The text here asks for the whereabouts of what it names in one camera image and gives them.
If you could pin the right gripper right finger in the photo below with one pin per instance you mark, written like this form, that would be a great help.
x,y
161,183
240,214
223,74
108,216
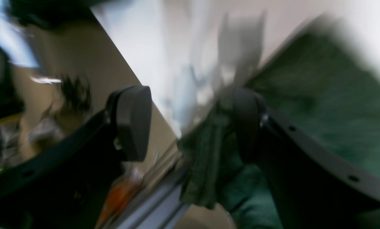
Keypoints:
x,y
312,188

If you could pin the dark green t-shirt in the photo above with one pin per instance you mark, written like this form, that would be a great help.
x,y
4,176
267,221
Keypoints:
x,y
317,87

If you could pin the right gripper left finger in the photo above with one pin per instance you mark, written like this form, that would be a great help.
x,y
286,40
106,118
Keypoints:
x,y
65,186

